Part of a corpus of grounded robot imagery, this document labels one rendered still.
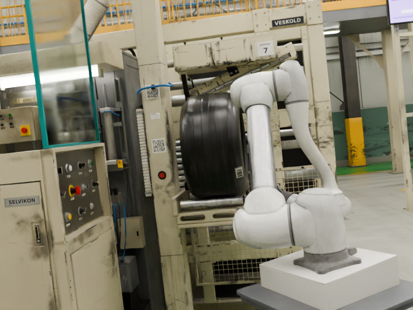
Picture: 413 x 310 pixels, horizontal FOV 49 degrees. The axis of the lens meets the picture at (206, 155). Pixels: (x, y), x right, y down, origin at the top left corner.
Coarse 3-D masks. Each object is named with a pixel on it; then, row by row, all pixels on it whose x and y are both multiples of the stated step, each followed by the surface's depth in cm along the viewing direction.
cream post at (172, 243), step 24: (144, 0) 240; (144, 24) 241; (144, 48) 242; (144, 72) 243; (144, 96) 244; (168, 96) 251; (144, 120) 245; (168, 120) 245; (168, 144) 244; (168, 168) 244; (168, 192) 245; (168, 216) 246; (168, 240) 247; (168, 264) 248; (168, 288) 249
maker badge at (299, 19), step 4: (300, 16) 285; (272, 20) 287; (276, 20) 287; (280, 20) 287; (284, 20) 286; (288, 20) 286; (292, 20) 286; (296, 20) 285; (300, 20) 285; (272, 24) 287; (276, 24) 287; (280, 24) 287; (284, 24) 286; (288, 24) 286; (292, 24) 286
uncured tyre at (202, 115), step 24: (216, 96) 235; (192, 120) 224; (216, 120) 222; (240, 120) 261; (192, 144) 221; (216, 144) 219; (240, 144) 225; (192, 168) 223; (216, 168) 222; (192, 192) 236; (216, 192) 231; (240, 192) 235
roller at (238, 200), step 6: (210, 198) 236; (216, 198) 235; (222, 198) 234; (228, 198) 234; (234, 198) 233; (240, 198) 233; (180, 204) 237; (186, 204) 236; (192, 204) 236; (198, 204) 236; (204, 204) 235; (210, 204) 235; (216, 204) 234; (222, 204) 234; (228, 204) 234; (234, 204) 234
